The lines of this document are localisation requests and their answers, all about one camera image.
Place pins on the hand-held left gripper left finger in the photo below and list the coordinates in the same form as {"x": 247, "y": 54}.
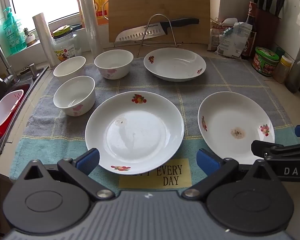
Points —
{"x": 88, "y": 158}

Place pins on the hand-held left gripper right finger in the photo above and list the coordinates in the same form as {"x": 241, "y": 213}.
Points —
{"x": 207, "y": 161}

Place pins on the white plate with fruit print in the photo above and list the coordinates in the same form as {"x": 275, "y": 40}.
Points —
{"x": 235, "y": 120}
{"x": 135, "y": 135}
{"x": 175, "y": 63}

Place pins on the white bowl with pink flower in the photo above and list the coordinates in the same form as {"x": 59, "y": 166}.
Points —
{"x": 113, "y": 62}
{"x": 73, "y": 92}
{"x": 68, "y": 67}

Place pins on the grey bottle with red cap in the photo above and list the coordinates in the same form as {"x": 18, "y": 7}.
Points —
{"x": 296, "y": 75}

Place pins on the yellow-lidded spice jar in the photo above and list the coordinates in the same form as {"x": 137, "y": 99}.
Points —
{"x": 282, "y": 72}

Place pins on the grey checked dish towel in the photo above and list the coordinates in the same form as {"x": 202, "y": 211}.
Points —
{"x": 190, "y": 97}

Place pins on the stainless steel sink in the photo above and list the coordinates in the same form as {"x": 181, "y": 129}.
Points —
{"x": 27, "y": 90}

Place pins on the white plastic colander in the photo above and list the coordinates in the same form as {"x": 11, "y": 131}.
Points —
{"x": 2, "y": 112}

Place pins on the metal sink soap dispenser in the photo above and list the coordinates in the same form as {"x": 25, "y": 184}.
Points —
{"x": 31, "y": 70}

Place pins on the dark wooden knife block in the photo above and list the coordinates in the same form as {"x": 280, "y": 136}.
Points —
{"x": 267, "y": 25}

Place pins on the white printed food bag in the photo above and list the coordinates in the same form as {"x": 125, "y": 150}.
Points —
{"x": 233, "y": 40}

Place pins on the glass jar with green lid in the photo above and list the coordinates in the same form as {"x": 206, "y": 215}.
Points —
{"x": 65, "y": 47}

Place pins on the beige printed food bag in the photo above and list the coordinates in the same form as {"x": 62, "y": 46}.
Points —
{"x": 213, "y": 37}

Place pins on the dark soy sauce bottle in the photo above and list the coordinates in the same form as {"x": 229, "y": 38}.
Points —
{"x": 251, "y": 17}

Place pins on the short plastic wrap roll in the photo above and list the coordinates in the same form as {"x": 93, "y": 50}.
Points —
{"x": 43, "y": 40}

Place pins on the small potted plant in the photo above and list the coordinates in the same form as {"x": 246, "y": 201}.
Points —
{"x": 30, "y": 40}

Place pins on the metal faucet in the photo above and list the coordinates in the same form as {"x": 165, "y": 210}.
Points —
{"x": 1, "y": 55}

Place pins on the green dish soap bottle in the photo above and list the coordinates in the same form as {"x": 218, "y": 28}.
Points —
{"x": 12, "y": 32}

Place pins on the yellow cooking wine jug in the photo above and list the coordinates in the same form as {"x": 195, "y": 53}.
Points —
{"x": 100, "y": 5}

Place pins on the bamboo cutting board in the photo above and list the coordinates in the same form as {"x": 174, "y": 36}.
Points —
{"x": 160, "y": 0}

